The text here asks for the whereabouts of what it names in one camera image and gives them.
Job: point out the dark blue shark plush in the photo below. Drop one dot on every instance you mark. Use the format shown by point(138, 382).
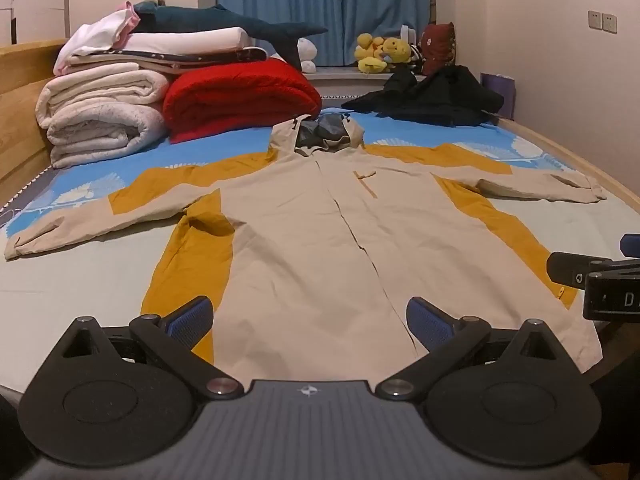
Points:
point(200, 16)

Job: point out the pink and white cloth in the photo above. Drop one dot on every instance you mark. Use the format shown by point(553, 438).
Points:
point(100, 35)

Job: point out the black clothing pile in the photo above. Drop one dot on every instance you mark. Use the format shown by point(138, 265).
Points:
point(430, 97)

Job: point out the wooden headboard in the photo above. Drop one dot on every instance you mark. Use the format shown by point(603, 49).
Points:
point(20, 110)

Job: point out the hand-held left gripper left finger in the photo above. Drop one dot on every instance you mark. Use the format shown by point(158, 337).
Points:
point(192, 324)

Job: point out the white folded pillow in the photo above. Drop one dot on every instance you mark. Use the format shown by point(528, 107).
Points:
point(190, 40)

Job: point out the navy patterned folded blanket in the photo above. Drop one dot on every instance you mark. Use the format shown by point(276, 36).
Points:
point(200, 59)

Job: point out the red folded blanket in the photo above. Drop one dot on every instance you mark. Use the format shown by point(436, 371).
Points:
point(240, 95)

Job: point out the white folded quilt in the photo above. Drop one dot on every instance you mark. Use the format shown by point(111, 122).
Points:
point(100, 110)

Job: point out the dark red cushion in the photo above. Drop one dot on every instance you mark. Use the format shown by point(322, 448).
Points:
point(439, 47)

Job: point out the grey window ledge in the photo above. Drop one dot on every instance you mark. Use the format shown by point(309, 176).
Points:
point(345, 82)

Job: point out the blue white printed bed sheet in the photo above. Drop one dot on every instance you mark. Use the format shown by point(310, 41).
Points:
point(50, 280)

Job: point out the beige and mustard jacket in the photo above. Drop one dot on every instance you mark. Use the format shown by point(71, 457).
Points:
point(300, 235)

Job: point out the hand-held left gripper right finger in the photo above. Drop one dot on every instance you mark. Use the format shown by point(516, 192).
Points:
point(427, 324)

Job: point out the blue curtain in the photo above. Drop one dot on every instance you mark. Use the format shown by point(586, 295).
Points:
point(320, 5)

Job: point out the white wall socket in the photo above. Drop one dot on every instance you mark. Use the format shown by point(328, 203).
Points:
point(594, 20)
point(609, 22)

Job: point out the purple box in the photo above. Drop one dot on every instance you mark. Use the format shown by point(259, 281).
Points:
point(502, 92)

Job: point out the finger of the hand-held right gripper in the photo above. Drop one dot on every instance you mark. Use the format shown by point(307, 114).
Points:
point(567, 269)
point(631, 245)

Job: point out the white plush toy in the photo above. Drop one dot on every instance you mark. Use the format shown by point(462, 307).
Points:
point(306, 50)

